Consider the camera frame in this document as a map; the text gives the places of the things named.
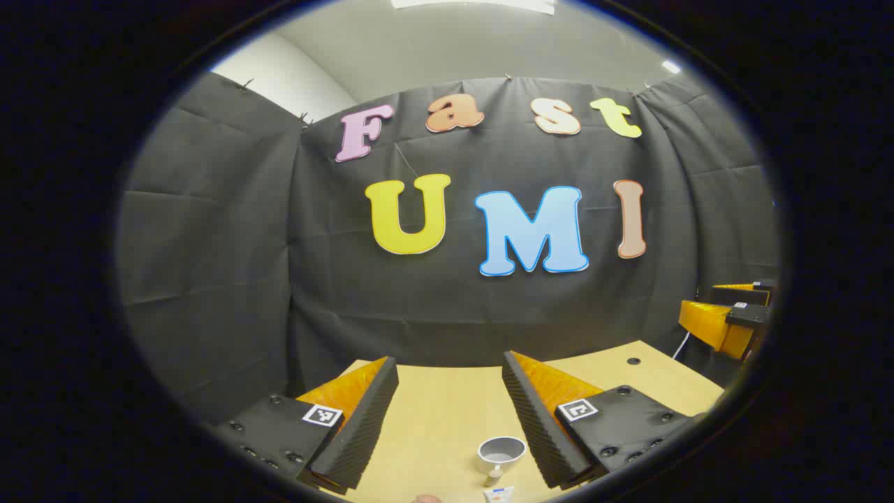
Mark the long ceiling light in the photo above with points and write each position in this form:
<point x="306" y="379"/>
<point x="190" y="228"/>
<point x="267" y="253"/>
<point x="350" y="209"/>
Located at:
<point x="475" y="3"/>

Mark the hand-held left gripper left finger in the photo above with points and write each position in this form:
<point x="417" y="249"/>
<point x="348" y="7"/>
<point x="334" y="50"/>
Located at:
<point x="363" y="433"/>

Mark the small ceiling light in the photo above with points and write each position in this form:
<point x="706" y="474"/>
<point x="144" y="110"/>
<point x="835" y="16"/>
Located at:
<point x="670" y="66"/>

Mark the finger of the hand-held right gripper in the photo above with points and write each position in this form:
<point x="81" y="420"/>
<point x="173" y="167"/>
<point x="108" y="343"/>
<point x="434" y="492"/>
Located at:
<point x="747" y="316"/>
<point x="733" y="296"/>

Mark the white toothpaste tube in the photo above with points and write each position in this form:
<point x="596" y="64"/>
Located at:
<point x="499" y="494"/>

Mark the light wooden desktop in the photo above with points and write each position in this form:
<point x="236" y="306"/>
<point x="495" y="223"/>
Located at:
<point x="447" y="419"/>

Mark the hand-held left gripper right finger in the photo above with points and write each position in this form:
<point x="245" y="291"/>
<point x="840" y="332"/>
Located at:
<point x="538" y="433"/>

